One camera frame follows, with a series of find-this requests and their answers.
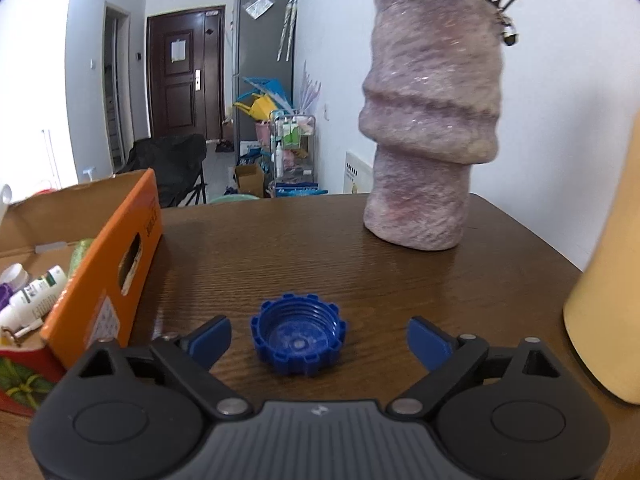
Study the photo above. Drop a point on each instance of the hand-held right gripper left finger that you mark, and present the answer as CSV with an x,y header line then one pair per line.
x,y
210,340

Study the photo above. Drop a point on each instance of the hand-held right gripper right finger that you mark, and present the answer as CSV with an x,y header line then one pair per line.
x,y
430,342

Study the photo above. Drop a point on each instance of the blue bottle cap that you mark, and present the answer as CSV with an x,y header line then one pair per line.
x,y
295,341

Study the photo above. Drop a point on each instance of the red cardboard box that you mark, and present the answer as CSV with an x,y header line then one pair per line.
x,y
95,300

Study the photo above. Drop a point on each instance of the green spray bottle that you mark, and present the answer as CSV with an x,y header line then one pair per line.
x,y
80,255

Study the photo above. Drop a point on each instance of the white spray bottle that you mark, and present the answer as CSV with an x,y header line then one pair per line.
x,y
35,297

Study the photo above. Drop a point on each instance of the white round lid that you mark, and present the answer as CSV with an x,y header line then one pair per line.
x,y
14,275

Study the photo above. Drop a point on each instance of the purple bottle cap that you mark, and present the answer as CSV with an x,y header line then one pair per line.
x,y
5,296

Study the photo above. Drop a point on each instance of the small brown cardboard box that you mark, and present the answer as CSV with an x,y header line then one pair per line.
x,y
250,180

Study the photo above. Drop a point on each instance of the blue packets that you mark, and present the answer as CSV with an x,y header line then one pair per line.
x,y
300,191

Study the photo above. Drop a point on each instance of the yellow thermos jug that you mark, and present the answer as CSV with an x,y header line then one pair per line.
x,y
610,310

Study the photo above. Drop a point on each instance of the black folding chair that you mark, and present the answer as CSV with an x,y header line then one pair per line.
x,y
165,160

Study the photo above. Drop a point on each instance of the metal trolley cart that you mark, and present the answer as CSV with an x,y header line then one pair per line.
x,y
295,160

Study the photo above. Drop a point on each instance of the pink bucket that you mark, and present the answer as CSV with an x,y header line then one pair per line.
x,y
262,132

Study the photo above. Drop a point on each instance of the pink textured vase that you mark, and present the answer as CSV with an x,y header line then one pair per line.
x,y
430,110

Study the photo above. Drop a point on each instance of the dark brown door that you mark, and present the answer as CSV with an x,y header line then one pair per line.
x,y
175,105

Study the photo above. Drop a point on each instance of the yellow watering can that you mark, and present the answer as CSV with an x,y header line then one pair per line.
x,y
260,107

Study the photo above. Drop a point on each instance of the blue plastic rack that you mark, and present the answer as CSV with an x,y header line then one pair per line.
x,y
262,85

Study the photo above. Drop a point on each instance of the grey refrigerator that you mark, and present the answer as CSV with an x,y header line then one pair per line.
x,y
260,60

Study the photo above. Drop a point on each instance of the folded umbrella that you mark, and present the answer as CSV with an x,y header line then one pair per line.
x,y
286,25

